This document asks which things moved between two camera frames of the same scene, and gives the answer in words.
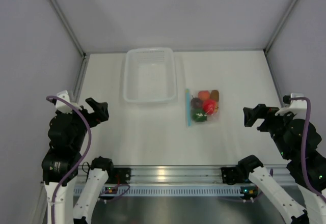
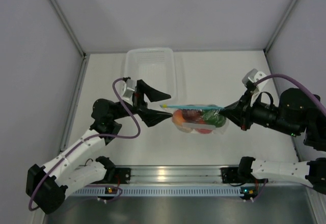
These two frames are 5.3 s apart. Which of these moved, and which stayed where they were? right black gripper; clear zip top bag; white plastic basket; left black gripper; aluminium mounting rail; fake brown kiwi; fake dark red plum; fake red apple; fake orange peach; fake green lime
Moved: fake green lime; fake orange peach; right black gripper; fake dark red plum; fake red apple; fake brown kiwi; clear zip top bag; left black gripper
Stayed: aluminium mounting rail; white plastic basket
